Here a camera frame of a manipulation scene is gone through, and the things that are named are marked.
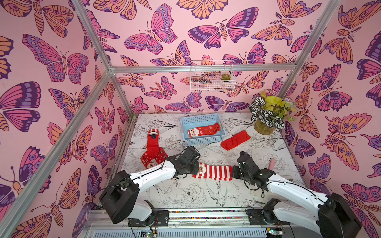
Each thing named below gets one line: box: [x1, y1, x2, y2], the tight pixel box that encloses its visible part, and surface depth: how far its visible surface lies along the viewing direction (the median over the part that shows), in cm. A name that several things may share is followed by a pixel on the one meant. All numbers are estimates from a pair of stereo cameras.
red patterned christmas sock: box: [140, 147, 169, 170], surface depth 98 cm
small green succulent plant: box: [220, 73, 231, 81], surface depth 94 cm
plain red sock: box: [220, 129, 252, 151], surface depth 105 cm
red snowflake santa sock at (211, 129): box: [187, 122, 221, 138], surface depth 108 cm
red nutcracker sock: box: [146, 128, 160, 156], surface depth 105 cm
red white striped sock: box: [192, 162, 234, 181], surface depth 87 cm
